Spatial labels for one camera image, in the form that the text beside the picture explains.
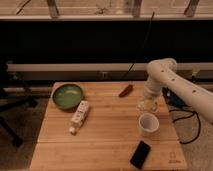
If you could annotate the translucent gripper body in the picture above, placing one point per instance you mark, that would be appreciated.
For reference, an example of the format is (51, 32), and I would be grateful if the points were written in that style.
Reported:
(148, 99)

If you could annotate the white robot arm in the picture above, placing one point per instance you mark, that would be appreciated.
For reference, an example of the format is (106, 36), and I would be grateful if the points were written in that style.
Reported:
(162, 73)

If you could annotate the black smartphone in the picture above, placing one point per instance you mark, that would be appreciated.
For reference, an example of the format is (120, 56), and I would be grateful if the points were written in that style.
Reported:
(140, 155)

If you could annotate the green bowl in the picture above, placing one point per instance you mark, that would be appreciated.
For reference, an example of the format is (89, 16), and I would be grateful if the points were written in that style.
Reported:
(67, 96)

